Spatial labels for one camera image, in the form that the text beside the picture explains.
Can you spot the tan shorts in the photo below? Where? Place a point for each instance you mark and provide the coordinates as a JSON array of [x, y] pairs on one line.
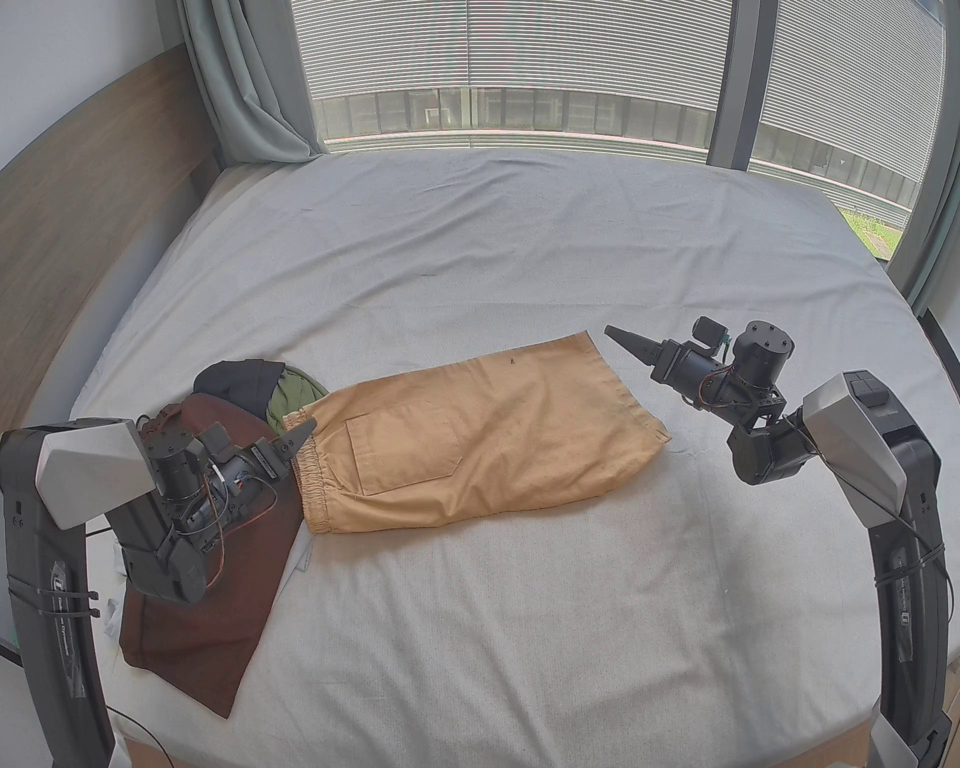
[[487, 435]]

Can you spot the green garment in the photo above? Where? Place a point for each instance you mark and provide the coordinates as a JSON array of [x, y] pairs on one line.
[[296, 394]]

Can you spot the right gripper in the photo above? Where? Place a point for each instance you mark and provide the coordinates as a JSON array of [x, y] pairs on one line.
[[690, 367]]

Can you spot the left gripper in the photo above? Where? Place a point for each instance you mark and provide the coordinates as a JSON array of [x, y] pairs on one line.
[[259, 465]]

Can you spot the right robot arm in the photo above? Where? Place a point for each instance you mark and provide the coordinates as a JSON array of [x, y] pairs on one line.
[[855, 435]]

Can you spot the brown garment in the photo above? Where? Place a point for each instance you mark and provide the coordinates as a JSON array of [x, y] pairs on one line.
[[202, 622]]

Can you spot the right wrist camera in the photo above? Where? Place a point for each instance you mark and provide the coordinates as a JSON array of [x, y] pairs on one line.
[[709, 331]]

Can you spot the grey-green curtain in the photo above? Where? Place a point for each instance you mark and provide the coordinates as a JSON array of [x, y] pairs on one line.
[[240, 90], [926, 225]]

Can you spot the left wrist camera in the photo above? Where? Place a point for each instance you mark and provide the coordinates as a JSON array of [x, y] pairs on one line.
[[215, 440]]

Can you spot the bed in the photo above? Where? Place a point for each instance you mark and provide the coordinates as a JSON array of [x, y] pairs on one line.
[[525, 225]]

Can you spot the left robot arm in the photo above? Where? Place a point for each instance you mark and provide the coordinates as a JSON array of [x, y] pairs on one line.
[[82, 472]]

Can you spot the black garment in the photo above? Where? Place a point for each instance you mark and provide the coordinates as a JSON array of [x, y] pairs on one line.
[[232, 382]]

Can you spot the window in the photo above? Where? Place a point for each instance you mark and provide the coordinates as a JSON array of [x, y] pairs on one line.
[[525, 67]]

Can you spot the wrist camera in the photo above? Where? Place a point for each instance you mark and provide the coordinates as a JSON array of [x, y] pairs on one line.
[[709, 331], [215, 440]]

